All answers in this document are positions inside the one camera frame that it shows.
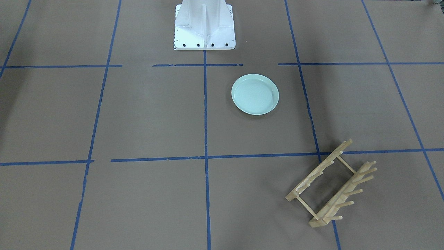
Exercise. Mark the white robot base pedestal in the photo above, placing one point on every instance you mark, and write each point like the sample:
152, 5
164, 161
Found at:
204, 25

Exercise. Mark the wooden dish rack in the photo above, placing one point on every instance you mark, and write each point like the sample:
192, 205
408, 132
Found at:
328, 187

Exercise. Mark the light green plate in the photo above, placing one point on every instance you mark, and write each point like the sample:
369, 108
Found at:
255, 94

